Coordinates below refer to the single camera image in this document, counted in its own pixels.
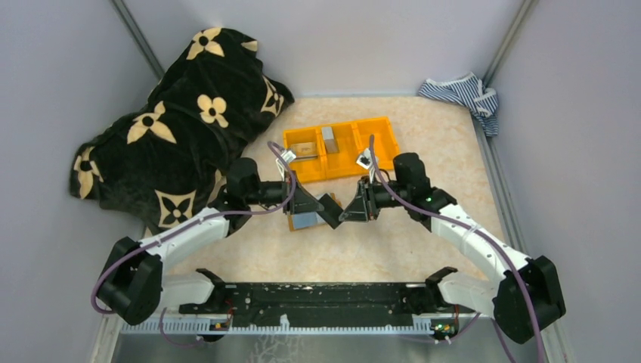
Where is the orange three-compartment bin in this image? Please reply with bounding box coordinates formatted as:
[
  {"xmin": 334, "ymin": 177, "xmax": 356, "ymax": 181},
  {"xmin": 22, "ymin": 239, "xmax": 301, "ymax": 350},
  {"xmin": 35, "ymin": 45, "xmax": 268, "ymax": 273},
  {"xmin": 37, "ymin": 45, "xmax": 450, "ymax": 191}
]
[{"xmin": 283, "ymin": 116, "xmax": 400, "ymax": 183}]

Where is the grey box in bin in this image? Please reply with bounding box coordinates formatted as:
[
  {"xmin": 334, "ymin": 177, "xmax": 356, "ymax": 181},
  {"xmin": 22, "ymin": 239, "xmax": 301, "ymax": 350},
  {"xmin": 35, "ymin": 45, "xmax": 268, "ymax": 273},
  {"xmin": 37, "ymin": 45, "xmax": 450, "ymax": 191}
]
[{"xmin": 321, "ymin": 126, "xmax": 339, "ymax": 154}]

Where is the black floral blanket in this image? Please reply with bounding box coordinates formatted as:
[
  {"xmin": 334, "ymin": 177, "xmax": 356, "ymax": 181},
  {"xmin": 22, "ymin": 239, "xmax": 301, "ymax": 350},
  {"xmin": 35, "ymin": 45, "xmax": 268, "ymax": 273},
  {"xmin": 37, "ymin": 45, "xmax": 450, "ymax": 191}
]
[{"xmin": 68, "ymin": 27, "xmax": 295, "ymax": 234}]

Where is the tan leather card holder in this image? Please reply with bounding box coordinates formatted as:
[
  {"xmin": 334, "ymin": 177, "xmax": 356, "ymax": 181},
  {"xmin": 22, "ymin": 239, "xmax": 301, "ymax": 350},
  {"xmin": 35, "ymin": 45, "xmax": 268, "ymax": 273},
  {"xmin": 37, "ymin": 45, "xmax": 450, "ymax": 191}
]
[{"xmin": 287, "ymin": 197, "xmax": 344, "ymax": 233}]

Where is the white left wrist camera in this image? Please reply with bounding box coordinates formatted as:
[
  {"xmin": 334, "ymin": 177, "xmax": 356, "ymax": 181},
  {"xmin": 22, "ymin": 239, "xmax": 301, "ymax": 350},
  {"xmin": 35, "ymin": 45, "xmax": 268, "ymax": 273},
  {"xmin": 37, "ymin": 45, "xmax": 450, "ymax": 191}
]
[{"xmin": 280, "ymin": 149, "xmax": 296, "ymax": 164}]

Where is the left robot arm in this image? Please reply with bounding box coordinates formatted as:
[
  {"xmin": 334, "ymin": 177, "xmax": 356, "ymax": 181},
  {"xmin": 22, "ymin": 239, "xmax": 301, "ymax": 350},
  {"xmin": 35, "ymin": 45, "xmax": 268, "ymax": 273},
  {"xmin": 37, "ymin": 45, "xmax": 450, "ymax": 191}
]
[{"xmin": 91, "ymin": 157, "xmax": 334, "ymax": 325}]

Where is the blue striped cloth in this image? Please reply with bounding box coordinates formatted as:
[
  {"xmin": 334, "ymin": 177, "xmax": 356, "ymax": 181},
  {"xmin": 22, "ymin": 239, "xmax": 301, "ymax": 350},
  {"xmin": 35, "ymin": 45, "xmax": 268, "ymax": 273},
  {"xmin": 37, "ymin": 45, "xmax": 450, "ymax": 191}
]
[{"xmin": 418, "ymin": 72, "xmax": 499, "ymax": 137}]

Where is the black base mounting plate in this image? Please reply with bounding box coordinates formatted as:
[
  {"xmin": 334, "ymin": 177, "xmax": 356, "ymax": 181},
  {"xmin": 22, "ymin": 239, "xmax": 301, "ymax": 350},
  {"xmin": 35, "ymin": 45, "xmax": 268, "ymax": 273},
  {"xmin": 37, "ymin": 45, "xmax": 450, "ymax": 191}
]
[{"xmin": 178, "ymin": 282, "xmax": 468, "ymax": 327}]

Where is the aluminium frame rail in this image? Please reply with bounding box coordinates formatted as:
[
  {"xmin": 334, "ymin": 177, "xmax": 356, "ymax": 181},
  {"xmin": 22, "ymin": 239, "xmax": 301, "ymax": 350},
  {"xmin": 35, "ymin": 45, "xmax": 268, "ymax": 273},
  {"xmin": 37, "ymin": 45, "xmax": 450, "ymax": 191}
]
[{"xmin": 102, "ymin": 283, "xmax": 557, "ymax": 337}]

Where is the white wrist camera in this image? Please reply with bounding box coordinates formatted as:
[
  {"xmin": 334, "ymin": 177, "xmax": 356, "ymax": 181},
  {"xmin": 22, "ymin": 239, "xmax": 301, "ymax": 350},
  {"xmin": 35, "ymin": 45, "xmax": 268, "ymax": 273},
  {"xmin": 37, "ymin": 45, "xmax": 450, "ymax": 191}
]
[
  {"xmin": 280, "ymin": 149, "xmax": 296, "ymax": 164},
  {"xmin": 355, "ymin": 150, "xmax": 373, "ymax": 169}
]

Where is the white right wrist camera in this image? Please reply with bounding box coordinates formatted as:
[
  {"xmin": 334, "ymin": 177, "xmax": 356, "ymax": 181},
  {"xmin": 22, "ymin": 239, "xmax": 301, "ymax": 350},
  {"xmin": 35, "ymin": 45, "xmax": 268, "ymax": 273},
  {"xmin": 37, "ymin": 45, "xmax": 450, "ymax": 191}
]
[{"xmin": 355, "ymin": 150, "xmax": 373, "ymax": 169}]

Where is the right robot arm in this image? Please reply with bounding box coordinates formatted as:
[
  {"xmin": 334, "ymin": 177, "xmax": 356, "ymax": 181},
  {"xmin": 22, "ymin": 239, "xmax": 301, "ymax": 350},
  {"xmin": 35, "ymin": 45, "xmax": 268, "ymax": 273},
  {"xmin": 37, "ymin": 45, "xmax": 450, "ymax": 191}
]
[{"xmin": 339, "ymin": 149, "xmax": 566, "ymax": 344}]

